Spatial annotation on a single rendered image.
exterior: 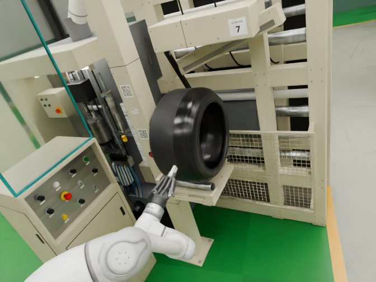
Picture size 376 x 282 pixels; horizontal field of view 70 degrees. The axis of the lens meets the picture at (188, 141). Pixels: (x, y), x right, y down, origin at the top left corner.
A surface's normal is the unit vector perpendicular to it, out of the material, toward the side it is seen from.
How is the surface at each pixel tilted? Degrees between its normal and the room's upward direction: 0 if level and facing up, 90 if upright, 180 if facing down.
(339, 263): 0
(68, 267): 17
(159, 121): 43
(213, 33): 90
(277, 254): 0
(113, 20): 90
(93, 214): 90
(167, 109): 30
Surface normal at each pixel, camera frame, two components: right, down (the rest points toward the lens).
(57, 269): -0.23, -0.74
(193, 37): -0.44, 0.55
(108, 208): 0.86, 0.04
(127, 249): 0.19, -0.23
